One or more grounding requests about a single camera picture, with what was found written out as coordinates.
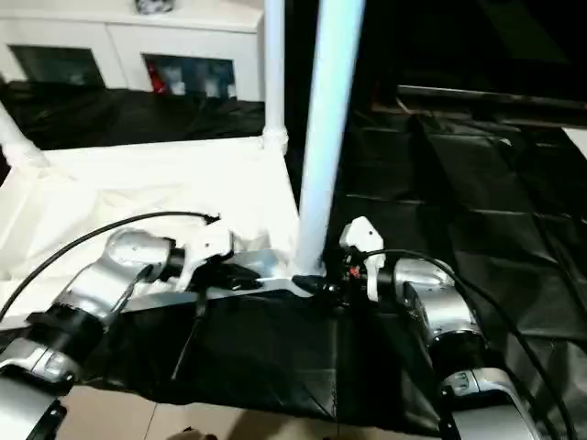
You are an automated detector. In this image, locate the dark object on cabinet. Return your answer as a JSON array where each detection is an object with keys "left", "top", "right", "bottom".
[{"left": 135, "top": 0, "right": 175, "bottom": 15}]

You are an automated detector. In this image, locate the large black screen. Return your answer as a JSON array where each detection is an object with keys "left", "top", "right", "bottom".
[{"left": 362, "top": 0, "right": 587, "bottom": 109}]

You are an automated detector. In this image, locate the flat white board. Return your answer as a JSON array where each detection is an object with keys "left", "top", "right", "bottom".
[{"left": 561, "top": 128, "right": 587, "bottom": 171}]

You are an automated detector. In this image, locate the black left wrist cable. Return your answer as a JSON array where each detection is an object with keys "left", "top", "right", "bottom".
[{"left": 0, "top": 212, "right": 221, "bottom": 317}]

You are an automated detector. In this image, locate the white plastic table top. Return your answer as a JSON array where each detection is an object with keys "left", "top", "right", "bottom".
[{"left": 0, "top": 128, "right": 327, "bottom": 331}]

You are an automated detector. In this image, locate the black plastic mat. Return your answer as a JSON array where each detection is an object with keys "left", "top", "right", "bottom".
[{"left": 0, "top": 78, "right": 587, "bottom": 436}]

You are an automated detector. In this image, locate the white cabinet with glass doors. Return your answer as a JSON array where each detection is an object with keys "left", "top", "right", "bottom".
[{"left": 0, "top": 0, "right": 267, "bottom": 100}]

